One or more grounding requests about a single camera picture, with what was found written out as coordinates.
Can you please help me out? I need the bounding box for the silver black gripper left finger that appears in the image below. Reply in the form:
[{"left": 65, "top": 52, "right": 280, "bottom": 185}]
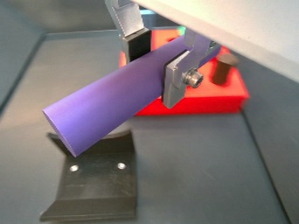
[{"left": 105, "top": 0, "right": 152, "bottom": 62}]

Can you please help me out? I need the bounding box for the red foam peg board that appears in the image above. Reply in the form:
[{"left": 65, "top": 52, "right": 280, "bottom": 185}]
[{"left": 118, "top": 29, "right": 248, "bottom": 116}]

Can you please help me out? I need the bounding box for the blue rectangular peg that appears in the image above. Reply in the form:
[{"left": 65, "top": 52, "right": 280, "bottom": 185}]
[{"left": 140, "top": 10, "right": 156, "bottom": 16}]

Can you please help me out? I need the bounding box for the black curved holder stand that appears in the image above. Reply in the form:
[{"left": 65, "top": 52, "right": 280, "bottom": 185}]
[{"left": 40, "top": 131, "right": 137, "bottom": 221}]

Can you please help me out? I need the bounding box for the purple cylinder peg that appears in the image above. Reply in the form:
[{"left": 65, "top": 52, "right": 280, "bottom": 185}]
[{"left": 41, "top": 35, "right": 221, "bottom": 158}]

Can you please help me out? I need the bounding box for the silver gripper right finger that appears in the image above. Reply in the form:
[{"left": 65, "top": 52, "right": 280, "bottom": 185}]
[{"left": 162, "top": 29, "right": 220, "bottom": 109}]

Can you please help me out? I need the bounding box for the brown hexagonal peg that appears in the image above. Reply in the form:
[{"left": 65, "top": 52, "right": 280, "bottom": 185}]
[{"left": 210, "top": 52, "right": 238, "bottom": 86}]

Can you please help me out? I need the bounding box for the green triangular peg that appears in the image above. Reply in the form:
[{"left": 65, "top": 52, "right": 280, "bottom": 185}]
[{"left": 177, "top": 26, "right": 185, "bottom": 36}]

